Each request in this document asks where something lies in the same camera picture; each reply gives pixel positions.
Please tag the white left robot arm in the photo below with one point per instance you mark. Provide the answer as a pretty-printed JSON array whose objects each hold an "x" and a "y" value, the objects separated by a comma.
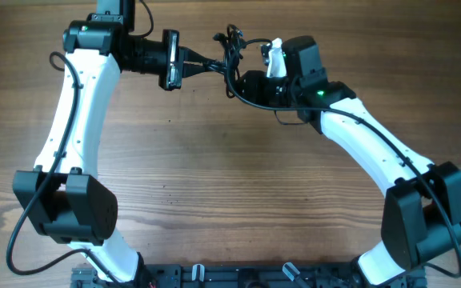
[{"x": 62, "y": 196}]

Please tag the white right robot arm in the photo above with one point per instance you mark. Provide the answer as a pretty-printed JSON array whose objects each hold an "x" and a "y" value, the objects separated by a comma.
[{"x": 422, "y": 200}]

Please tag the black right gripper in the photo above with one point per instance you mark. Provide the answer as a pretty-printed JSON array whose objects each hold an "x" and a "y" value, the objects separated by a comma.
[{"x": 254, "y": 91}]

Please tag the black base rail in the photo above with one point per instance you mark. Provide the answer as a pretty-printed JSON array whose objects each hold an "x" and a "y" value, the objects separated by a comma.
[{"x": 331, "y": 274}]

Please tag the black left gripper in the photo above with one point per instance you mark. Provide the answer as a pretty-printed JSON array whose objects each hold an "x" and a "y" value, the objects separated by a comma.
[{"x": 177, "y": 70}]

